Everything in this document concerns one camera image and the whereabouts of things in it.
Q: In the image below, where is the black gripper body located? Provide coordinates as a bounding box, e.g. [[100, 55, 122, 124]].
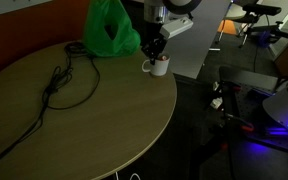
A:
[[140, 22, 168, 57]]

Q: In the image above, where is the white ceramic mug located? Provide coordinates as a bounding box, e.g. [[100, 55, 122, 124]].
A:
[[141, 54, 171, 78]]

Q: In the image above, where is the green plastic bag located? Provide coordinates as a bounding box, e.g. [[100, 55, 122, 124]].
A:
[[81, 0, 142, 59]]

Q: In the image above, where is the black clamp with orange tips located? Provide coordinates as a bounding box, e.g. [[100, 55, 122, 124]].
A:
[[223, 112, 255, 133], [213, 81, 242, 94]]

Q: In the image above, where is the office chair with black armrest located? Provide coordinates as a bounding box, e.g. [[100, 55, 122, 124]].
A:
[[216, 0, 283, 48]]

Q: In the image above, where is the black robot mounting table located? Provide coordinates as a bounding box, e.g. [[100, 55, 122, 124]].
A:
[[218, 65, 288, 155]]

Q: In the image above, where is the orange booth bench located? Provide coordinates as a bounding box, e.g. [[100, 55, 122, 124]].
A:
[[0, 0, 92, 85]]

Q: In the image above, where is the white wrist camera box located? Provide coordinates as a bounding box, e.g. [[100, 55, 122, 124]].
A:
[[159, 17, 195, 39]]

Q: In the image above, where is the black cable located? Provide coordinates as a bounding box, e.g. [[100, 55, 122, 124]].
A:
[[0, 41, 101, 175]]

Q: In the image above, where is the white cable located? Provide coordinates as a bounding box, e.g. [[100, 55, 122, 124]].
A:
[[112, 170, 142, 180]]

